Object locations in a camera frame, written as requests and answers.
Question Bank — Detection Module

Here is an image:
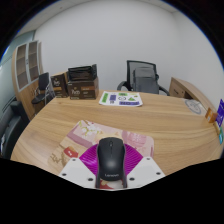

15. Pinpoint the black computer mouse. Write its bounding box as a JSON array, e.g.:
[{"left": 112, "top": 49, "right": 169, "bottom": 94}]
[{"left": 96, "top": 136, "right": 127, "bottom": 182}]

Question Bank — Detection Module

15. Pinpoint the purple card package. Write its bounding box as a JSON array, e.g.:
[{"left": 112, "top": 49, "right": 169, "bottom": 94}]
[{"left": 214, "top": 98, "right": 224, "bottom": 128}]

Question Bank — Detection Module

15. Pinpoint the cartoon print mouse pad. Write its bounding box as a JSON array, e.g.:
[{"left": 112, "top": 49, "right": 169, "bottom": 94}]
[{"left": 48, "top": 119, "right": 156, "bottom": 191}]

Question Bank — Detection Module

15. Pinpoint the wooden side desk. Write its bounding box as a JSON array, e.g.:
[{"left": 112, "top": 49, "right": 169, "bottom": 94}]
[{"left": 168, "top": 76, "right": 218, "bottom": 113}]

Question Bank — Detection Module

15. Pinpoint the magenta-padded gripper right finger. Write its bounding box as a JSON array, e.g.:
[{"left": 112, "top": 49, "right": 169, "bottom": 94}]
[{"left": 121, "top": 143, "right": 166, "bottom": 190}]

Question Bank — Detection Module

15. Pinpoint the wooden shelf unit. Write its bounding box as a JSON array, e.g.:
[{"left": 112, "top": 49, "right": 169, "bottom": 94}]
[{"left": 11, "top": 40, "right": 46, "bottom": 121}]

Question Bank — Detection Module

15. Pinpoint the black mesh office chair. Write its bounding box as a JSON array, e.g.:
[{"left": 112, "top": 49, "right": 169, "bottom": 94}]
[{"left": 116, "top": 59, "right": 171, "bottom": 97}]

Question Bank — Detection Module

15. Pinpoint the small black chair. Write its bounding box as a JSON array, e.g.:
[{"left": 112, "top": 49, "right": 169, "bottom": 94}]
[{"left": 31, "top": 72, "right": 56, "bottom": 108}]

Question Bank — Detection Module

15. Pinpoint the printed sticker sheet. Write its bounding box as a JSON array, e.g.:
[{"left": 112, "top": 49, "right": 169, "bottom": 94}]
[{"left": 98, "top": 90, "right": 144, "bottom": 108}]

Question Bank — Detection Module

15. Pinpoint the black box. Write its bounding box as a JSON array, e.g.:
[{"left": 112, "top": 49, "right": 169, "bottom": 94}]
[{"left": 67, "top": 64, "right": 98, "bottom": 82}]

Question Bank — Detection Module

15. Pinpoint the orange-brown box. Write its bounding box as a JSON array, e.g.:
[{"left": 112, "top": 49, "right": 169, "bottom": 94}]
[{"left": 204, "top": 107, "right": 218, "bottom": 124}]

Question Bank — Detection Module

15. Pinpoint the small blue box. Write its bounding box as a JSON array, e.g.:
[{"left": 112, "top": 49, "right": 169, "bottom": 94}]
[{"left": 217, "top": 126, "right": 224, "bottom": 145}]

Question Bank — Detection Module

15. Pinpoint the grey backpack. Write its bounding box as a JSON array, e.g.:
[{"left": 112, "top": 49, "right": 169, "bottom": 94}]
[{"left": 132, "top": 66, "right": 160, "bottom": 95}]

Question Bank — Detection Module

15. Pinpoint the small brown cardboard box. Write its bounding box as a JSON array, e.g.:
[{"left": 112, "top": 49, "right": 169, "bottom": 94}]
[{"left": 50, "top": 72, "right": 70, "bottom": 99}]

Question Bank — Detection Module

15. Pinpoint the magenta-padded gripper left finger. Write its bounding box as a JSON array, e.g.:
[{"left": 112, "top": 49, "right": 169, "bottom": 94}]
[{"left": 58, "top": 143, "right": 100, "bottom": 190}]

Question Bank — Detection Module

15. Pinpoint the black leather chair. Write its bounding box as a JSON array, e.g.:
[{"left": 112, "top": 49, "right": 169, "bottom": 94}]
[{"left": 0, "top": 99, "right": 32, "bottom": 159}]

